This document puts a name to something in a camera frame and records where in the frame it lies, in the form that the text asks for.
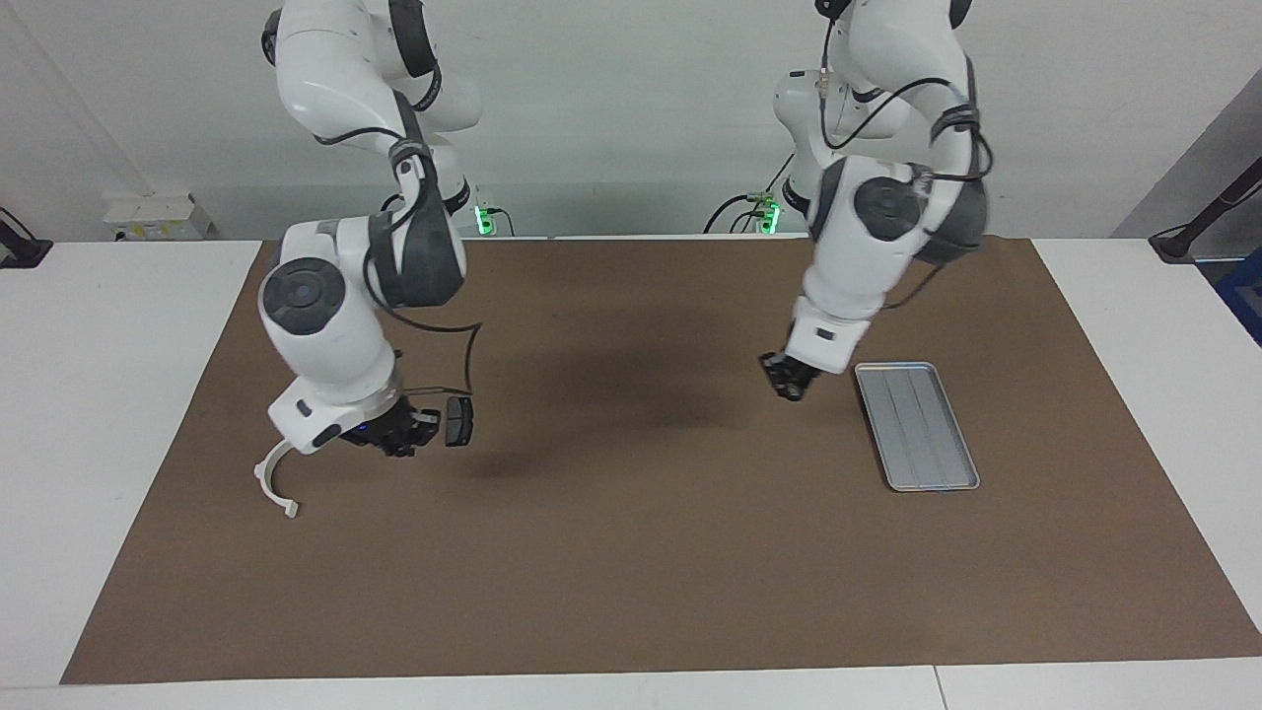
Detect silver metal tray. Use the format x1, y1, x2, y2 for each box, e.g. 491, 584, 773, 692
853, 361, 982, 493

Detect brown table mat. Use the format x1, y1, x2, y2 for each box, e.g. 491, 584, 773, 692
59, 237, 1262, 686

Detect black stand with pole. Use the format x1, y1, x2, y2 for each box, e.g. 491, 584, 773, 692
1149, 158, 1262, 265

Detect blue box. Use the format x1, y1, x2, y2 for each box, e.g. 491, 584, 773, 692
1215, 247, 1262, 346

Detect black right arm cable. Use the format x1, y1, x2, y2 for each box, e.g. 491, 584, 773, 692
363, 128, 484, 400

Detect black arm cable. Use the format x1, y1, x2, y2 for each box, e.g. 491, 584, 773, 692
363, 128, 484, 400
816, 0, 992, 317

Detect white semicircular plastic bracket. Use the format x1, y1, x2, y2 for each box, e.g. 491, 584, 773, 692
254, 439, 302, 520

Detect black cables at arm base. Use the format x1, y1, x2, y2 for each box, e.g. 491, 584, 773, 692
702, 153, 795, 235

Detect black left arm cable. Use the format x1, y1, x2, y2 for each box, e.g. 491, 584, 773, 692
816, 0, 992, 317

